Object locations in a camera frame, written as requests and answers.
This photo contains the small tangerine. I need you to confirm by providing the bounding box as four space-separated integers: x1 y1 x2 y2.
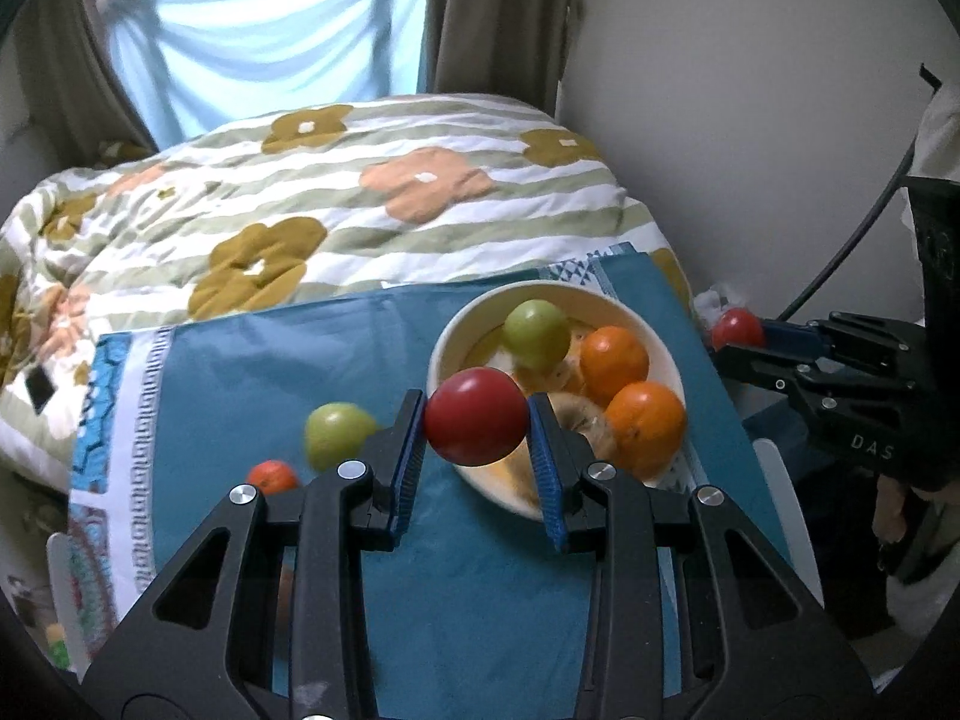
247 460 299 497

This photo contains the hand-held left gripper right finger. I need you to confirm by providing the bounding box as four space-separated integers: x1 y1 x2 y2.
527 394 875 720

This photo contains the green apple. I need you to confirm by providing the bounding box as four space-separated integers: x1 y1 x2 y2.
304 403 381 472
502 298 572 371

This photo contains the white folding table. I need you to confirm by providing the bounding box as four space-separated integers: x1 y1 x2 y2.
46 439 824 670

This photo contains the large orange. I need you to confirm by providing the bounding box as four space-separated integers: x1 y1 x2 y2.
604 381 689 482
579 325 651 407

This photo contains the blue patterned tablecloth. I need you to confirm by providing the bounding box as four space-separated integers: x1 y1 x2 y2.
67 244 797 720

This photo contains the crumpled white bag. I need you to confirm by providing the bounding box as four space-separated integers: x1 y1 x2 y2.
690 283 745 332

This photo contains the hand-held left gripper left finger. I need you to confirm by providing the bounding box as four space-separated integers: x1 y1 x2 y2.
79 388 428 720

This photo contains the black curved cable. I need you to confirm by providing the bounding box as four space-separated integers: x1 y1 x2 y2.
776 90 931 321

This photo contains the white bowl with yellow inside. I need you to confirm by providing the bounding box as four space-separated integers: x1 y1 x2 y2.
426 280 688 523

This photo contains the person's right hand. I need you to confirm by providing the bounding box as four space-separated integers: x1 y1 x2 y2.
872 474 914 543

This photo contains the brownish wrinkled apple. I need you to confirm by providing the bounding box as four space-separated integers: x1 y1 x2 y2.
525 390 620 467

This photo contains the white hanging garment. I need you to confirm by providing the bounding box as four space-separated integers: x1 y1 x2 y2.
911 81 960 182

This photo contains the black phone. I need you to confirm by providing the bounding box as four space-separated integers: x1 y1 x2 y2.
25 369 58 414

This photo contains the red tomato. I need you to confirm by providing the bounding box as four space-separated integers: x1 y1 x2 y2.
711 307 767 352
424 367 530 467

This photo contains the floral striped quilt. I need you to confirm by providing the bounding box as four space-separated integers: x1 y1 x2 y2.
0 94 692 470

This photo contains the light blue hanging cloth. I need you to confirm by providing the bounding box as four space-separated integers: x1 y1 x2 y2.
105 0 431 152

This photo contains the grey-brown curtain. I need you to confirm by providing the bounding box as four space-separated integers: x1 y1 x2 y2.
15 0 160 160
424 0 583 122

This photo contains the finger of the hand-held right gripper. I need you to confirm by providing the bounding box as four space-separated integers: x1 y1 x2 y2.
709 345 827 421
761 311 928 365

